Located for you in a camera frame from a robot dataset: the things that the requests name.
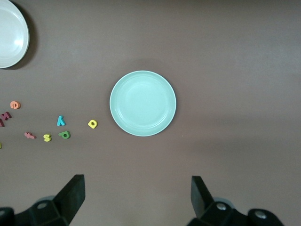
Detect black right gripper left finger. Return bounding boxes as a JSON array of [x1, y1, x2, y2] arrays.
[[14, 174, 85, 226]]

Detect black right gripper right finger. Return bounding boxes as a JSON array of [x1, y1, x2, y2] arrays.
[[188, 175, 250, 226]]

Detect green foam letter p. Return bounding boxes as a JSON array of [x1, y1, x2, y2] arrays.
[[58, 130, 72, 140]]

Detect green plate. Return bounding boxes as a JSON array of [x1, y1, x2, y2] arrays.
[[109, 70, 177, 137]]

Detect brown table cover sheet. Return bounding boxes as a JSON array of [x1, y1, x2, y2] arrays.
[[0, 0, 301, 226]]

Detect beige plate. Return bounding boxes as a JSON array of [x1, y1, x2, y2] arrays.
[[0, 0, 31, 69]]

